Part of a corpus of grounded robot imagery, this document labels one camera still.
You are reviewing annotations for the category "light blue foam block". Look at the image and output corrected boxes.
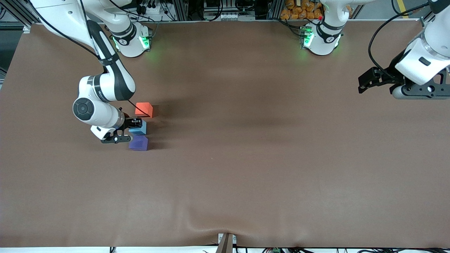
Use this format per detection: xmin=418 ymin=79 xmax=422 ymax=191
xmin=129 ymin=121 xmax=147 ymax=136

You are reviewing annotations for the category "purple foam block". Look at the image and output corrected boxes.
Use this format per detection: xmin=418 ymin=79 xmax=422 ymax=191
xmin=129 ymin=136 xmax=149 ymax=151

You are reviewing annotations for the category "orange foam block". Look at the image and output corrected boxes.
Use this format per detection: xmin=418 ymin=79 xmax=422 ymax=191
xmin=135 ymin=102 xmax=154 ymax=119

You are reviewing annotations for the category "orange packaged goods pile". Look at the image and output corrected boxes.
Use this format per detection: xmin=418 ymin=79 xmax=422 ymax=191
xmin=281 ymin=0 xmax=324 ymax=20

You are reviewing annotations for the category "white power strip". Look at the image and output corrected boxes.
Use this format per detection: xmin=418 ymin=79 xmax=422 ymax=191
xmin=135 ymin=2 xmax=169 ymax=16

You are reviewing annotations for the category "brown table mat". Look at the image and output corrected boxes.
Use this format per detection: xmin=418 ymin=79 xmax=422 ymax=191
xmin=0 ymin=19 xmax=450 ymax=248

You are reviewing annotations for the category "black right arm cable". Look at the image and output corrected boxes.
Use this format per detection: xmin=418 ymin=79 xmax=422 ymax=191
xmin=28 ymin=0 xmax=150 ymax=122

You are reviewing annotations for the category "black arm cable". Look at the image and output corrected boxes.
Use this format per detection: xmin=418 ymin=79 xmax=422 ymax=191
xmin=28 ymin=0 xmax=150 ymax=122
xmin=367 ymin=3 xmax=431 ymax=77

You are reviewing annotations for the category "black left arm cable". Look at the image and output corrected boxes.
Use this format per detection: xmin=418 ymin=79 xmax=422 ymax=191
xmin=367 ymin=3 xmax=431 ymax=77

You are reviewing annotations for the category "aluminium frame profile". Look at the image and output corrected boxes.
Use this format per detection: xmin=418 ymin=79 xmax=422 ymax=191
xmin=420 ymin=11 xmax=436 ymax=28

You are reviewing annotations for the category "brown stand post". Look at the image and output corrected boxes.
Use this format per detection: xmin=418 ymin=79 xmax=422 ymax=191
xmin=216 ymin=233 xmax=237 ymax=253

